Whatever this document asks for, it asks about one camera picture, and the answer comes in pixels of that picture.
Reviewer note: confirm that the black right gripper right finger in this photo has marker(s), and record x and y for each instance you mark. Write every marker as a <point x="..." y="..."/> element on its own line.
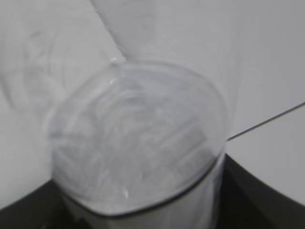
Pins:
<point x="248" y="203"/>

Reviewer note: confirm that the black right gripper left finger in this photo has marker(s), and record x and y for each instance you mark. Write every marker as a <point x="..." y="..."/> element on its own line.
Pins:
<point x="41" y="209"/>

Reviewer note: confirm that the Nongfu Spring water bottle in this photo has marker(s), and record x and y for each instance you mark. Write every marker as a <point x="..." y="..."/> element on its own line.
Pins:
<point x="131" y="134"/>

